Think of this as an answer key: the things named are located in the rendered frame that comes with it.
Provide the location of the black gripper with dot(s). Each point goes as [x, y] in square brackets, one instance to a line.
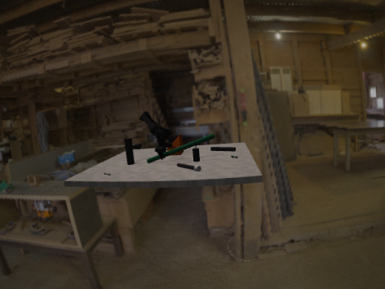
[160, 150]

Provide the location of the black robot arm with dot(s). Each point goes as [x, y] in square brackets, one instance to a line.
[160, 132]

